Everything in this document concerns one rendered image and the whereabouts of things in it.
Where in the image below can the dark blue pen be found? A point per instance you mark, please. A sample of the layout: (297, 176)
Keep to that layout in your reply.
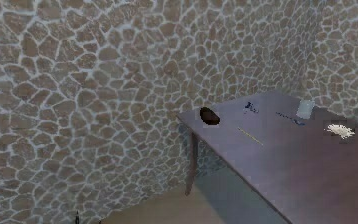
(290, 118)

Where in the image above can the pale grey cup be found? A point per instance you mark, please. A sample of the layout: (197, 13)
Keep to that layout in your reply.
(305, 109)

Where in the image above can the dark purple-brown table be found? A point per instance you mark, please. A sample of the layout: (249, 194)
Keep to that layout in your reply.
(287, 166)

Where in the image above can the white crumpled cloth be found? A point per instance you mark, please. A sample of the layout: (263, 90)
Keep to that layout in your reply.
(341, 130)

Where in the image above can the thin yellow pencil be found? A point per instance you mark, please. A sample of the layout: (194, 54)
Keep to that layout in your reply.
(250, 136)

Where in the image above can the small dark blue keys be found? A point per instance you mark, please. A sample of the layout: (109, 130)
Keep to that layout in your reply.
(251, 107)

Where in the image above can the small black floor object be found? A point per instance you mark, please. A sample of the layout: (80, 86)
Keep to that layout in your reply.
(76, 217)

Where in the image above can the dark brown oval potato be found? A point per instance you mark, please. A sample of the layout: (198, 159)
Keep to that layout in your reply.
(209, 116)

